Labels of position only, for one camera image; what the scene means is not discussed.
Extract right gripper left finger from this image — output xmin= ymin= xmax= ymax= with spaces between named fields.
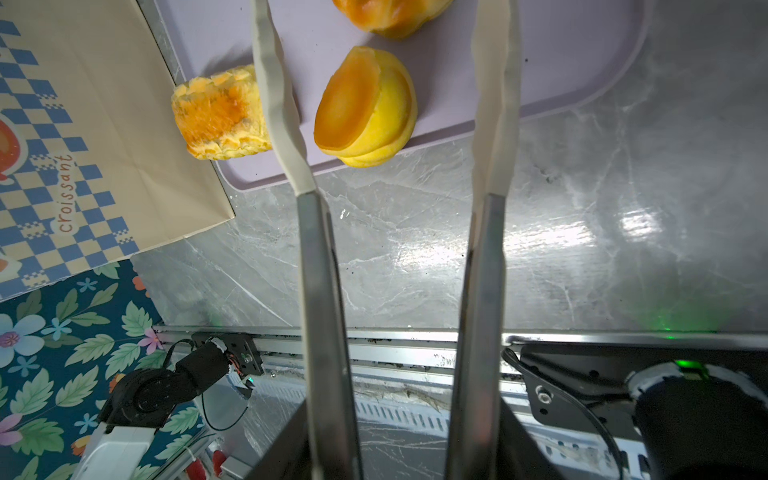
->
xmin=251 ymin=1 xmax=364 ymax=479

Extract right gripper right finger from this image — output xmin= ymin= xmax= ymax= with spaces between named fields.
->
xmin=445 ymin=1 xmax=522 ymax=479

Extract small yellow bun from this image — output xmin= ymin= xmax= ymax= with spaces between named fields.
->
xmin=314 ymin=46 xmax=418 ymax=168

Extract checkered paper bag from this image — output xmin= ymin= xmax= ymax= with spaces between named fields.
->
xmin=1 ymin=1 xmax=234 ymax=299

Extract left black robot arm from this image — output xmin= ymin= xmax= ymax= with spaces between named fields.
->
xmin=72 ymin=339 xmax=230 ymax=480

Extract braided flat pastry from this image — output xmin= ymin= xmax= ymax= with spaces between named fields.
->
xmin=171 ymin=65 xmax=272 ymax=160

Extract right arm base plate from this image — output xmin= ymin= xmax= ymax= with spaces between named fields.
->
xmin=501 ymin=338 xmax=767 ymax=479

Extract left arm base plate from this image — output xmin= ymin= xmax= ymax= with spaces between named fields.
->
xmin=191 ymin=331 xmax=264 ymax=379

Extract ring shaped pretzel bread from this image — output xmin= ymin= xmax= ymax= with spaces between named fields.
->
xmin=333 ymin=0 xmax=453 ymax=39

